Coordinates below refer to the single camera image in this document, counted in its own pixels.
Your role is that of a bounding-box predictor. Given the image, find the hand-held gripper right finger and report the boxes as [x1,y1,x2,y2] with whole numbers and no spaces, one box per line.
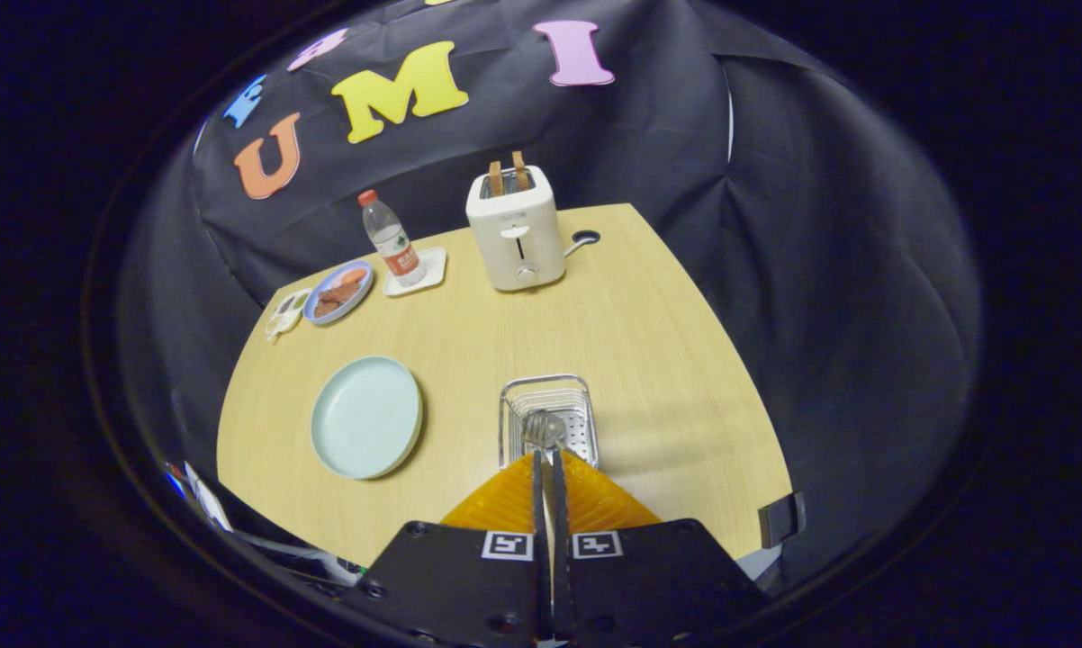
[553,450,771,644]

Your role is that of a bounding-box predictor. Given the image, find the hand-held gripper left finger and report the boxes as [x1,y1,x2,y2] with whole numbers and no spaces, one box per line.
[352,450,553,645]

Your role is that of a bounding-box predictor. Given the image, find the fork with wooden handle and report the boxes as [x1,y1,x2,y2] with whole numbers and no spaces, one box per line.
[523,409,567,631]

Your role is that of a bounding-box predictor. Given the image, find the pale green plate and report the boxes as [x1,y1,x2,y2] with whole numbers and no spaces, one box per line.
[311,355,424,481]

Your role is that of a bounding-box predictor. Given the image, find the white flat object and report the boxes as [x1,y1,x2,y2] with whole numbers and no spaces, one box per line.
[181,461,236,532]

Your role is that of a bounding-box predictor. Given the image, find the blue plate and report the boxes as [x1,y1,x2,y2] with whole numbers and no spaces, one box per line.
[302,259,374,326]

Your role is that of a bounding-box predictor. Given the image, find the brown meat pieces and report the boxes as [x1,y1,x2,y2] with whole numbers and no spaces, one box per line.
[313,282,362,318]

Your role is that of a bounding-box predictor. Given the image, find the white square coaster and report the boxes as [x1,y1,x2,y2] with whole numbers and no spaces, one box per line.
[382,247,447,298]

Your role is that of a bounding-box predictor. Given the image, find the black backdrop cloth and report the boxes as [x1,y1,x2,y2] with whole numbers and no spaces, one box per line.
[118,0,987,595]

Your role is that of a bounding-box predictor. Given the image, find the clear plastic water bottle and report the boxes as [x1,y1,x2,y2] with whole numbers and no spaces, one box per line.
[357,189,427,288]

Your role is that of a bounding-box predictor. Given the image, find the white toaster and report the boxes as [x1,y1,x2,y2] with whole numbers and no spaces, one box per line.
[465,165,567,292]

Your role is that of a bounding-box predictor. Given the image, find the dark table bracket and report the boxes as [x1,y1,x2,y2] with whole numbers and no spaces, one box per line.
[757,490,807,550]

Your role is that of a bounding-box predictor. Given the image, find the metal wire basket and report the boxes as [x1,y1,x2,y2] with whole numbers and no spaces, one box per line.
[498,373,600,472]

